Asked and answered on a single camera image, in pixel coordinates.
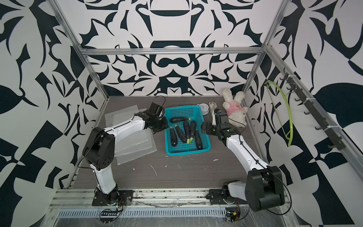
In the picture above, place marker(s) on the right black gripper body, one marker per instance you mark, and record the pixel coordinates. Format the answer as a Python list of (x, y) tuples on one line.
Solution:
[(211, 129)]

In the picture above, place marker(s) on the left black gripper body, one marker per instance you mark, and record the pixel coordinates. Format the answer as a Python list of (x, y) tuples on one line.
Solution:
[(160, 124)]

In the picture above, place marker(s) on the translucent zip-top bag top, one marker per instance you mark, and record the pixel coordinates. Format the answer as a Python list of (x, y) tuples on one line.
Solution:
[(116, 128)]

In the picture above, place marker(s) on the translucent zip-top bag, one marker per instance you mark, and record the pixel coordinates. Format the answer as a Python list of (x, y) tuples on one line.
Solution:
[(135, 155), (137, 141), (116, 128)]

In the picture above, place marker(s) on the teal plastic basket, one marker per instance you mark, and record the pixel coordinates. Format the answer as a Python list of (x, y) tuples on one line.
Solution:
[(193, 112)]

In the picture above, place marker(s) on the dark eggplant four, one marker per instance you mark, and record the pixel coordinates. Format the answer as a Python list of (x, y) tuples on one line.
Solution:
[(190, 129)]

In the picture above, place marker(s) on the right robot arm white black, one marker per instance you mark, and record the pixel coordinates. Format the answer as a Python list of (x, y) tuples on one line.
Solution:
[(264, 188)]

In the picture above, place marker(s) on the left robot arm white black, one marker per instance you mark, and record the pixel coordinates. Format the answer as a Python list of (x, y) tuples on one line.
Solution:
[(100, 146)]

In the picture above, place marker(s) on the dark eggplant one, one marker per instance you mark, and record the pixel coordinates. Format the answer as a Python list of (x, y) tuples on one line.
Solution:
[(174, 120)]

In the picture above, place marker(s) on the dark eggplant two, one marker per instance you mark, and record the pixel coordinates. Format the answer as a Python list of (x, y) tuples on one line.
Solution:
[(173, 137)]

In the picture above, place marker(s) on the translucent zip-top bag middle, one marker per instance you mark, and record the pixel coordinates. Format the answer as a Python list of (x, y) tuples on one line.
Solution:
[(137, 141)]

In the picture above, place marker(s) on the dark eggplant five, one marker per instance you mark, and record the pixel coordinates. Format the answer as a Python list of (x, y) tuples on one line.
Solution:
[(198, 141)]

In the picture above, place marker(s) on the dark eggplant three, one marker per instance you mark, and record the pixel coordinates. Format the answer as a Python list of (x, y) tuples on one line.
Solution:
[(181, 134)]

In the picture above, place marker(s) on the translucent zip-top bag bottom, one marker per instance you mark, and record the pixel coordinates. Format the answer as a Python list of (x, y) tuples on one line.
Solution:
[(135, 155)]

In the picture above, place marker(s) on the white plush bunny pink shirt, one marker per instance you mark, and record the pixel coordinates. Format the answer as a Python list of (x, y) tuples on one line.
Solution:
[(233, 105)]

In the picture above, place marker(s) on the small white round clock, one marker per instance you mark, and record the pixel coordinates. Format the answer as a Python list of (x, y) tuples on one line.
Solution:
[(204, 108)]

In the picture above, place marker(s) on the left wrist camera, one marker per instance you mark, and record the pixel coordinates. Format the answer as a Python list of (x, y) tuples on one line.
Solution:
[(156, 110)]

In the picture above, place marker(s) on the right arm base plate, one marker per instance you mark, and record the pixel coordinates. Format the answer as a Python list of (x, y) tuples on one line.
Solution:
[(216, 196)]

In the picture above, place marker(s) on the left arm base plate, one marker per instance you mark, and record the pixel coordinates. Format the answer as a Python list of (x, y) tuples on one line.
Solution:
[(114, 198)]

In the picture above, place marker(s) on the aluminium frame rail front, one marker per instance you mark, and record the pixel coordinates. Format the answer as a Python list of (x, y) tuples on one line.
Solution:
[(141, 198)]

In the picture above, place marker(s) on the black wall hook rack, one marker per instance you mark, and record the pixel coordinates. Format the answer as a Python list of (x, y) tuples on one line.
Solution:
[(314, 108)]

